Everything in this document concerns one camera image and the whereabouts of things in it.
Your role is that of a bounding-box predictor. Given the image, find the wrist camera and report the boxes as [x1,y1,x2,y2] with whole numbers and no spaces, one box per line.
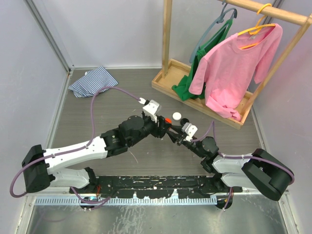
[143,100,161,123]
[181,122,198,142]

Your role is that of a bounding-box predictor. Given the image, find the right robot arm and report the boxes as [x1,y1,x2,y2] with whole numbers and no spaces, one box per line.
[166,123,294,201]

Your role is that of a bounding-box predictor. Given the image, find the green garment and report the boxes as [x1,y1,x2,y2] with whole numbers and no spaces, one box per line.
[172,19,233,101]

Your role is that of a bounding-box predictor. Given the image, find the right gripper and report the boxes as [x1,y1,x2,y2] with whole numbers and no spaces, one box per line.
[166,124,205,158]

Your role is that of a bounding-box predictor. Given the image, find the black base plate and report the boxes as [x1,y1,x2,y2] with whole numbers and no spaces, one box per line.
[76,175,230,199]

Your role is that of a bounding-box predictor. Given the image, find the white earbud charging case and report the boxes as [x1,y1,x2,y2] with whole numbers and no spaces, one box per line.
[172,112,182,121]

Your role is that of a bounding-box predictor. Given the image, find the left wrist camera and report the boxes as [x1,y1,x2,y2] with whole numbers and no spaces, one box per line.
[143,100,161,123]

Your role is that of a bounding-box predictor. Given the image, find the blue striped cloth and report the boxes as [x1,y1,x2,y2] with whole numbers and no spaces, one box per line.
[68,66,118,98]

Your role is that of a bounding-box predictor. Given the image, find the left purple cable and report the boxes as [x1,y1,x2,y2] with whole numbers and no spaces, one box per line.
[9,86,148,211]

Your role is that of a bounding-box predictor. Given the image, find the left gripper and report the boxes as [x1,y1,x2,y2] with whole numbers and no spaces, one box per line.
[128,114,171,147]

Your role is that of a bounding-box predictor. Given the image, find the wooden clothes rack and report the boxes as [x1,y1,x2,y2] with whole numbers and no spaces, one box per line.
[152,0,312,130]

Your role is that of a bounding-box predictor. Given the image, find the grey hanger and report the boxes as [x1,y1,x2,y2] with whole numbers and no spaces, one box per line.
[189,2,238,63]

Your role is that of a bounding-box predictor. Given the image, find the pink t-shirt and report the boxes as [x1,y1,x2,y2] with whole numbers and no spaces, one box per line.
[189,24,283,121]

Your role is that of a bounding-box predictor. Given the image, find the yellow hanger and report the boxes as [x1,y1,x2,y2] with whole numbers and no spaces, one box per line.
[237,3,275,39]

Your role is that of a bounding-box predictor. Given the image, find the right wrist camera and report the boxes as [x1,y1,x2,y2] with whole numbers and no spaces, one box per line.
[181,122,198,142]

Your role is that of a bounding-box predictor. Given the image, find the white slotted cable duct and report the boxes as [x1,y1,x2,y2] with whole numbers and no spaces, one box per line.
[35,195,217,206]

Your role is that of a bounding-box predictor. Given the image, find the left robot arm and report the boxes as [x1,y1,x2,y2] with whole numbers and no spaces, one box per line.
[21,113,171,193]

